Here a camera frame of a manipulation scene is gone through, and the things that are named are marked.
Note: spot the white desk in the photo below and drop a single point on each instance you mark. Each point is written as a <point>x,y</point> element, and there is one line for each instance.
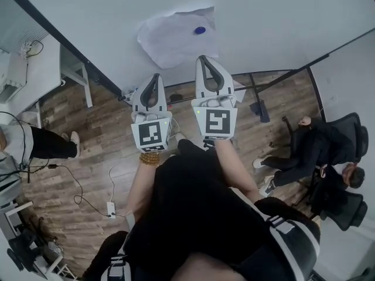
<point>38,69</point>

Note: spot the white box device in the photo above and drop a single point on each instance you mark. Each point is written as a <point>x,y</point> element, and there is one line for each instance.
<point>11,78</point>

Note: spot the black and white harness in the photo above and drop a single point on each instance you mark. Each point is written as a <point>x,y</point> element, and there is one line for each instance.
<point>281,224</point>

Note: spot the black equipment pile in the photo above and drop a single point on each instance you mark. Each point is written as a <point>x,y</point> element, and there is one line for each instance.
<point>26,244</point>

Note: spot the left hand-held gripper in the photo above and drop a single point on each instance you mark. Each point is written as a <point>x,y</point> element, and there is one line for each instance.
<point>150,133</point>

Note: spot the white metal rack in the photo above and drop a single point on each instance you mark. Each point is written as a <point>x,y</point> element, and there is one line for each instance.
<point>55,268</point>

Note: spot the white table frame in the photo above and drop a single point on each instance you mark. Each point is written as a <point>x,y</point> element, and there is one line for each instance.
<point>17,208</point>

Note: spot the person's white shoe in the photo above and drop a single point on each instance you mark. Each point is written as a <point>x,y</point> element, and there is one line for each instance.
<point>180,135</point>

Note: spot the flat white paper sheet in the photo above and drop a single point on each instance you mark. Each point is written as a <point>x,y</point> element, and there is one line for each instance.
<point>239,94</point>

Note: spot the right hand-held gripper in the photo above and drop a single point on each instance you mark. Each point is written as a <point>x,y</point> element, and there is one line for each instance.
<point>216,121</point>

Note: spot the person's left forearm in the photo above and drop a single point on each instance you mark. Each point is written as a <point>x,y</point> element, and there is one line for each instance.
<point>140,183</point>

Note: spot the white charger bundle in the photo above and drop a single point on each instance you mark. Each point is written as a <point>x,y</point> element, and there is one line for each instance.
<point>27,48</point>

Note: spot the black mesh office chair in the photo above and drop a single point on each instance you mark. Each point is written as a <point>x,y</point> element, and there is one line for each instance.
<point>348,209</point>
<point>351,139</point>

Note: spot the person's black clothing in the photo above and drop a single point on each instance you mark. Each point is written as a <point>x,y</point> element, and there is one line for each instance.
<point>199,209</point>

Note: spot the white power strip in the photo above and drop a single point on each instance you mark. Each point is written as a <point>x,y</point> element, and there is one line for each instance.
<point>110,208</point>

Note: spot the round blue magnet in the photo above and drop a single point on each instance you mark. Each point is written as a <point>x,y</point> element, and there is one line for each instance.
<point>200,30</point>

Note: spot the person's right forearm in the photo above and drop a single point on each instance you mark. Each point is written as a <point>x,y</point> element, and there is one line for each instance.
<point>234,168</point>

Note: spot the black eraser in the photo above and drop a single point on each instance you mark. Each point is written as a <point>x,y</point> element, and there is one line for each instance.
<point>175,97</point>

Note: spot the white plastic bag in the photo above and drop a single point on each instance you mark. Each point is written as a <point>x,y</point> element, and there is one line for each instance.
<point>175,37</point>

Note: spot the white marker tray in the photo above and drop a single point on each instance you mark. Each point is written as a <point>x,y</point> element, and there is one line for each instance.
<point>129,95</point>

